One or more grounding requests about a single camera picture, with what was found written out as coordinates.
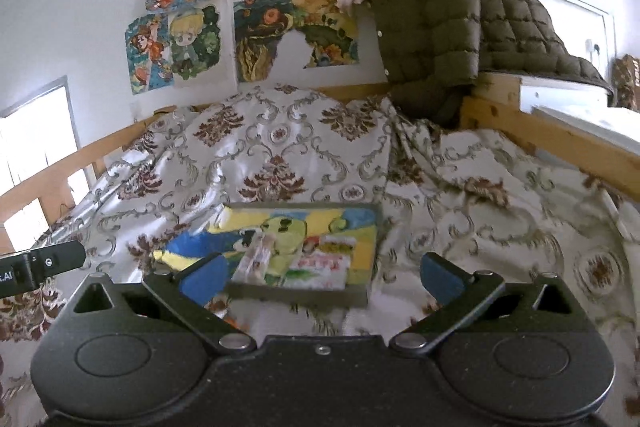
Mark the blond character wall poster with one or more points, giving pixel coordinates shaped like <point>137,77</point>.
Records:
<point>192,42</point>

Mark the white red snack packet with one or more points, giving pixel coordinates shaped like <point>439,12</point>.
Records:
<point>320,264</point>

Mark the girl with fish wall poster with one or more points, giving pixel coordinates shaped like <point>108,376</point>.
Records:
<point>147,52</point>

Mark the bright window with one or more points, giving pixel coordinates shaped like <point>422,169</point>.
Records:
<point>30,142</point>

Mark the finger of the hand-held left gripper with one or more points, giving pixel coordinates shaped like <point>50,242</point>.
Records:
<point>60,255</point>

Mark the white cabinet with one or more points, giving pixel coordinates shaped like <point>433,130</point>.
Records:
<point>560,99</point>

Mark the clear snack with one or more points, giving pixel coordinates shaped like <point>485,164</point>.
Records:
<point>255,257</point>

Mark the wooden bed frame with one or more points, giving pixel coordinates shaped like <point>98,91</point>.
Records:
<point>550,137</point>

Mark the brown patterned box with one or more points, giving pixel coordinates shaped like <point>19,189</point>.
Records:
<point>627,82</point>

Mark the white wall socket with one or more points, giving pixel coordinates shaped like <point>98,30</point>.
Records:
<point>594,49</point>

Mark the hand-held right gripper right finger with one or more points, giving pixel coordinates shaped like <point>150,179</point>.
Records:
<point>440,279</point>

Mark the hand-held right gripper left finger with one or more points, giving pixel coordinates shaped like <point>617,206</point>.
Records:
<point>202,279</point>

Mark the floral patterned blanket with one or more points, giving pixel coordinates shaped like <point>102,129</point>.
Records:
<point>300,147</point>

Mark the olive quilted jacket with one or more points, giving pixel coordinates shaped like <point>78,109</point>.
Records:
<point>450,7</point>

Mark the torn swirly wall poster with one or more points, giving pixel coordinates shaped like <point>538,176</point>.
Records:
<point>260,37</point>

